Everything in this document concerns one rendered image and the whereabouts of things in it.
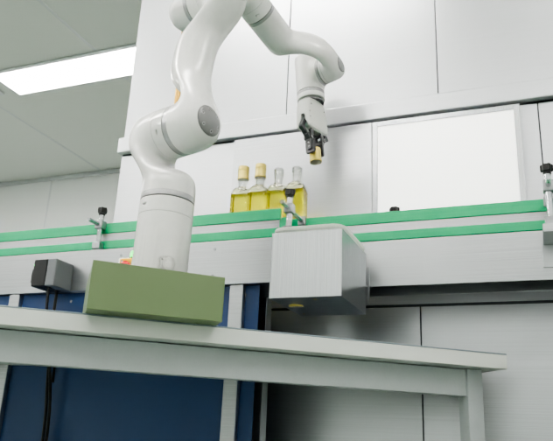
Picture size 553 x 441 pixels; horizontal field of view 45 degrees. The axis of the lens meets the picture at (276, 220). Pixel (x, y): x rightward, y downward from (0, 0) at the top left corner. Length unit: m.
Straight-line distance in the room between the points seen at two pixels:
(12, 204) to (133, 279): 5.85
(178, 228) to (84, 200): 5.13
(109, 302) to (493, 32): 1.47
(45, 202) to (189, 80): 5.34
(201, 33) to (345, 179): 0.67
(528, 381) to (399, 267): 0.44
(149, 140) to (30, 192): 5.50
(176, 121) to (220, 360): 0.52
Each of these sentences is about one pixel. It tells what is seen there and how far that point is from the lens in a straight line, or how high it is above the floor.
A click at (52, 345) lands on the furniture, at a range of 1.35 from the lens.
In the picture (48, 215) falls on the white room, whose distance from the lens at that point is 6.75.
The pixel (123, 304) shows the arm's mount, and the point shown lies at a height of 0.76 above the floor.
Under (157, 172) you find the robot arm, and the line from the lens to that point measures 1.47.
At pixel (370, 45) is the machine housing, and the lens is 2.29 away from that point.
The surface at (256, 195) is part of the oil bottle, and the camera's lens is 1.96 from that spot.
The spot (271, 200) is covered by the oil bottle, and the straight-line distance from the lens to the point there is 1.94.
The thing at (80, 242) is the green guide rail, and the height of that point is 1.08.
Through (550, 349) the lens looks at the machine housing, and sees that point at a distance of 1.88.
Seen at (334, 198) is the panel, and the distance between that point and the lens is 2.04.
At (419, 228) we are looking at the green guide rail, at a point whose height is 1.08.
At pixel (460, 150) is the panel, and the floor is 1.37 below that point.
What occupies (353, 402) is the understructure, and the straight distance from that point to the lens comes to 1.93.
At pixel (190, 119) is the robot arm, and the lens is 1.47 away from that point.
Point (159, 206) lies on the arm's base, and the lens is 1.43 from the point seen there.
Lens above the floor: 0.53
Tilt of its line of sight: 18 degrees up
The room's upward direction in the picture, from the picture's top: 3 degrees clockwise
